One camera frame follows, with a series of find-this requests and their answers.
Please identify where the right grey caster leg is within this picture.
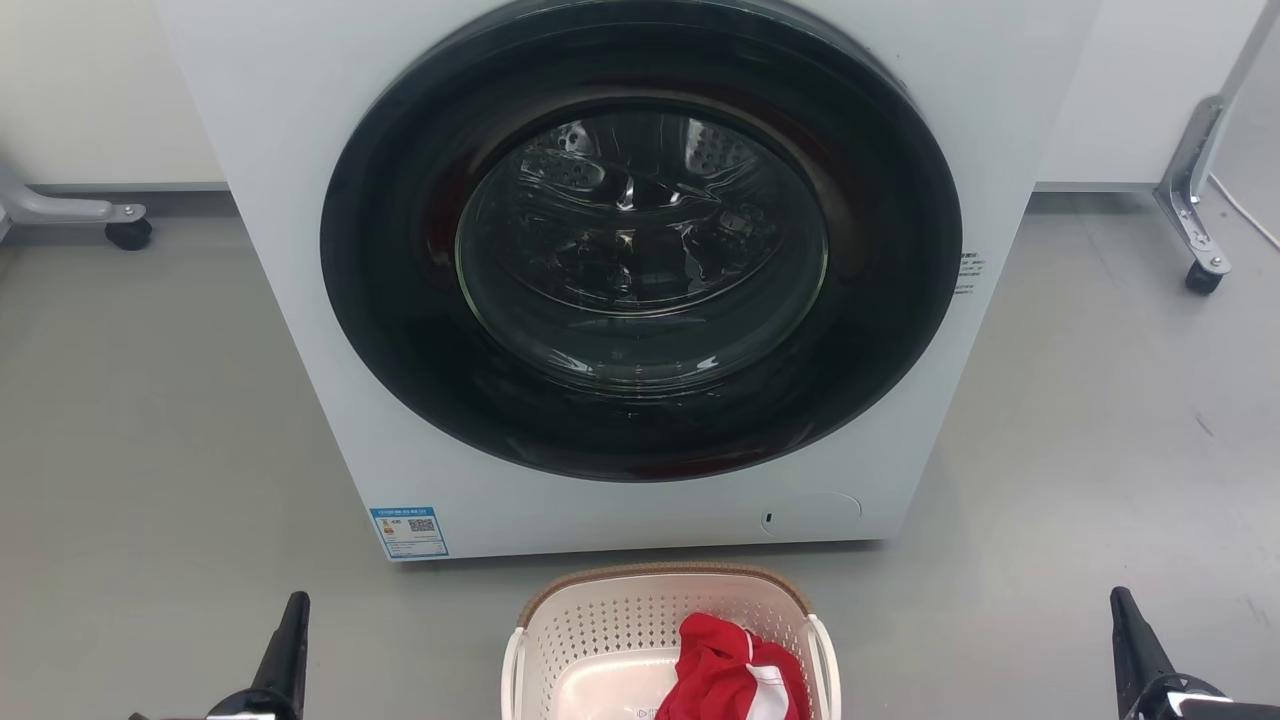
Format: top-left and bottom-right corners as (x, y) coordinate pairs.
(1153, 0), (1280, 276)

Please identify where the blue white energy label sticker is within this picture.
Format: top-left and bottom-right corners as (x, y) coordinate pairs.
(368, 506), (450, 560)

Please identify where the red and white garment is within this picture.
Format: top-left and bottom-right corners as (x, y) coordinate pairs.
(655, 613), (811, 720)

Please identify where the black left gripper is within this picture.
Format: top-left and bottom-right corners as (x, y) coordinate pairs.
(128, 591), (311, 720)

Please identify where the grey caster leg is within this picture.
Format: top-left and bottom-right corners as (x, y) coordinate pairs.
(0, 160), (149, 229)
(1153, 0), (1280, 276)

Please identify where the round filter cover flap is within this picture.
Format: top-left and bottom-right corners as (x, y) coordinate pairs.
(758, 491), (863, 538)

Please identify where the white front-load washing machine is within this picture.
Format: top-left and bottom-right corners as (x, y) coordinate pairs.
(155, 0), (1101, 563)

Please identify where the left grey caster leg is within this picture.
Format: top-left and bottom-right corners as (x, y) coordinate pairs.
(0, 160), (149, 229)

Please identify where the white perforated laundry basket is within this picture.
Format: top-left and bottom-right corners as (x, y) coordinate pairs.
(500, 562), (843, 720)

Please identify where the white floor cable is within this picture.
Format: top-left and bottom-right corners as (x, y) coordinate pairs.
(1207, 172), (1280, 251)

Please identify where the black round washing machine door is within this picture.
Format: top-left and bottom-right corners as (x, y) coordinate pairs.
(320, 0), (963, 483)

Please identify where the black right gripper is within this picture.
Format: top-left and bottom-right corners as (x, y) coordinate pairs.
(1110, 586), (1280, 720)

